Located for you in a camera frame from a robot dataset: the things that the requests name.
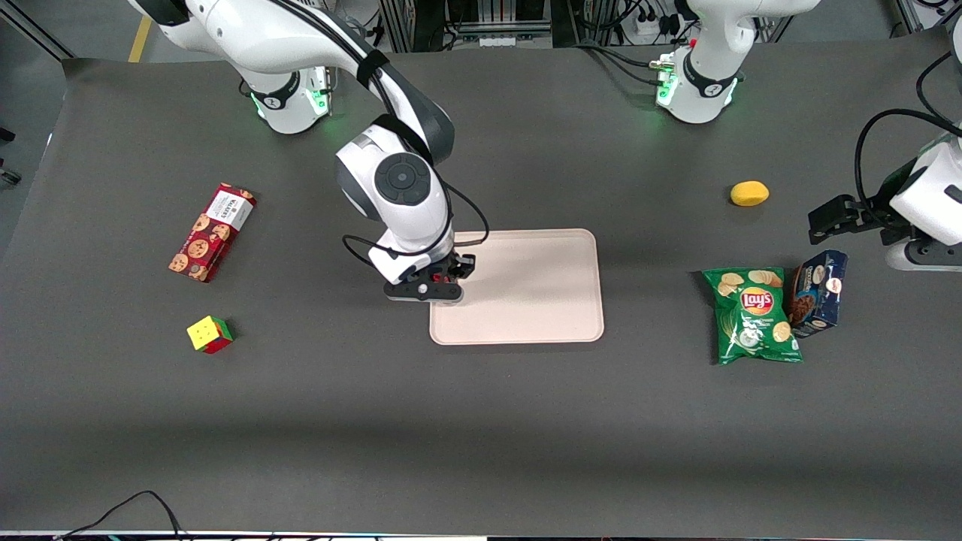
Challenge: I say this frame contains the red cookie box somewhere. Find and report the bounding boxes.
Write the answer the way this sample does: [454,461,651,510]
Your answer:
[168,183,257,283]

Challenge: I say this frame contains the aluminium frame post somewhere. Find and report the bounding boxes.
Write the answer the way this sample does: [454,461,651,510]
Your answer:
[893,0,927,35]

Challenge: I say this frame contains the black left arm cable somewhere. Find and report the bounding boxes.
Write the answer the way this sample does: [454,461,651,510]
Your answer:
[855,51,962,220]

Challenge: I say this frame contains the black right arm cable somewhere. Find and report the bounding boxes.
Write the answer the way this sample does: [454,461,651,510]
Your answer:
[278,0,491,270]

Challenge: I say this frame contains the dark metal floor bar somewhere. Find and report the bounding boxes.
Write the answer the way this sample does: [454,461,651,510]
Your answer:
[0,6,76,61]

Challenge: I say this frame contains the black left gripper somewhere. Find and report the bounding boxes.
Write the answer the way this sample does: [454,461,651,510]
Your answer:
[809,194,906,245]

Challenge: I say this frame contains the white power strip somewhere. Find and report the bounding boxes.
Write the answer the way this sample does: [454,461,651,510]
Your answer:
[630,14,681,40]

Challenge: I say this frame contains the black cable at table edge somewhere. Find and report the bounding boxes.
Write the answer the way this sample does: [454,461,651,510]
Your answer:
[53,490,189,541]

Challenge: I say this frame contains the black left base cables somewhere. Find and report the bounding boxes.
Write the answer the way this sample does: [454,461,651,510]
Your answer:
[571,39,677,85]

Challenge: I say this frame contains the green Lays chips bag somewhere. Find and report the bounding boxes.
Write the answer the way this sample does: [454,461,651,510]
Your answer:
[701,267,804,367]

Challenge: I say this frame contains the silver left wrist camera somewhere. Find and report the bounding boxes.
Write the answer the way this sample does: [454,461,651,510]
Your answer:
[885,239,962,272]

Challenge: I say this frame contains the colourful puzzle cube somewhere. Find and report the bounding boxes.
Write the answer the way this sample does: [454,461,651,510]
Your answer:
[186,316,234,355]

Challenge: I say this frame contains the yellow floor tape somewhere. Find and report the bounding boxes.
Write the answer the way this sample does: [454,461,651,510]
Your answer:
[128,0,157,63]

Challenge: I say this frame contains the black equipment rack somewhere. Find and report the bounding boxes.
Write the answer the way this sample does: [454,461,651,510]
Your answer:
[380,0,576,52]

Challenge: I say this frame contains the dark blue cookie box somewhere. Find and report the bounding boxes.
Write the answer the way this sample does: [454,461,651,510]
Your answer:
[788,249,849,339]

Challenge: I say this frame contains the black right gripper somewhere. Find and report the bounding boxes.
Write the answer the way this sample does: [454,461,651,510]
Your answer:
[427,254,476,287]

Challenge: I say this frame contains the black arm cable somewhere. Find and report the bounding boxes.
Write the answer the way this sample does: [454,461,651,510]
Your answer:
[278,0,491,270]
[855,51,962,220]

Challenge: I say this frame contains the grey coiled cable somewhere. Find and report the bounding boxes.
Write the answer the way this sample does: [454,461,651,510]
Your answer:
[338,0,373,46]

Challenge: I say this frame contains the beige plastic tray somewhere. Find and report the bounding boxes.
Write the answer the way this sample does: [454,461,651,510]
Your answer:
[429,228,605,346]

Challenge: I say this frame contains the yellow lemon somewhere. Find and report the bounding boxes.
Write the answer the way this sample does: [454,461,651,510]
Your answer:
[730,180,770,207]

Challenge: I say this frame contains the dark grey table mat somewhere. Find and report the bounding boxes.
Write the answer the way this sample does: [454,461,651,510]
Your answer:
[0,34,962,536]

